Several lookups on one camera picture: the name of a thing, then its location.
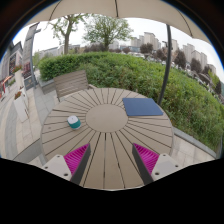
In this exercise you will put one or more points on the white planter box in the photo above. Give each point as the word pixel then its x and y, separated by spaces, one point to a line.
pixel 20 106

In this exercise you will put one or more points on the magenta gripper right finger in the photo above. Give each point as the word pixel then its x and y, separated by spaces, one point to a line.
pixel 153 166

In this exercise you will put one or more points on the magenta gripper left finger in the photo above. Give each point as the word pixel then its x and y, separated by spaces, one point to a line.
pixel 71 166

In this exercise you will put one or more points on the blue mouse pad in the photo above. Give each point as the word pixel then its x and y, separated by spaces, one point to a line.
pixel 141 107

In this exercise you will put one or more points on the grey slatted chair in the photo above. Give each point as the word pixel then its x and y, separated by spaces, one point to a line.
pixel 69 83

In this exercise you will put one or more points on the beige patio umbrella canopy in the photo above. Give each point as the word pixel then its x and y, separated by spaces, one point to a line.
pixel 157 10

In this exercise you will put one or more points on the white and teal computer mouse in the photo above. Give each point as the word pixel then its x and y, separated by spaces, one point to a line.
pixel 74 122

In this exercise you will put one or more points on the green hedge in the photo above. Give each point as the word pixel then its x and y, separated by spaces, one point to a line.
pixel 189 106

